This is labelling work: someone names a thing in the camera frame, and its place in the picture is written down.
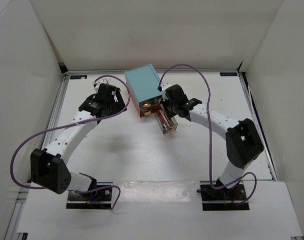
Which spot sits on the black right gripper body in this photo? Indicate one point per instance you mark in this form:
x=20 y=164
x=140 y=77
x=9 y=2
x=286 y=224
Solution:
x=170 y=108

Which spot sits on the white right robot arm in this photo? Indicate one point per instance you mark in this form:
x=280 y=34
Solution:
x=243 y=143

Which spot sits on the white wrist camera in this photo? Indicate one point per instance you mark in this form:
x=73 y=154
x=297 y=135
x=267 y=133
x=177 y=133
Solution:
x=98 y=82
x=163 y=86

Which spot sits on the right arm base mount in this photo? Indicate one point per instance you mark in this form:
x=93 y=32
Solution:
x=220 y=200

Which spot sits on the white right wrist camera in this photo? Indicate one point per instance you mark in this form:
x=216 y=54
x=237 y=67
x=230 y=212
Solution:
x=163 y=86

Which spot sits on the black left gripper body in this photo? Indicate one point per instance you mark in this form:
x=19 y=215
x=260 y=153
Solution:
x=114 y=107

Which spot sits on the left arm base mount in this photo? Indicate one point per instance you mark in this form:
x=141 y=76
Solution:
x=99 y=200

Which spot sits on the teal and orange drawer box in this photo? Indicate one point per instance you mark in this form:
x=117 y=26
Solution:
x=143 y=82

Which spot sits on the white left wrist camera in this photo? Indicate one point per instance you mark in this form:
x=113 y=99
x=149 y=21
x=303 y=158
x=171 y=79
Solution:
x=98 y=82

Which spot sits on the red lip gloss stick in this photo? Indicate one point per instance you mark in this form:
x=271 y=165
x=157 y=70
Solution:
x=162 y=119

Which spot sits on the clear drawer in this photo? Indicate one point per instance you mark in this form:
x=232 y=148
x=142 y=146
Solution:
x=171 y=122

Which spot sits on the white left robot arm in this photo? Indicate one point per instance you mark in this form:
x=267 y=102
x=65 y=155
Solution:
x=49 y=166

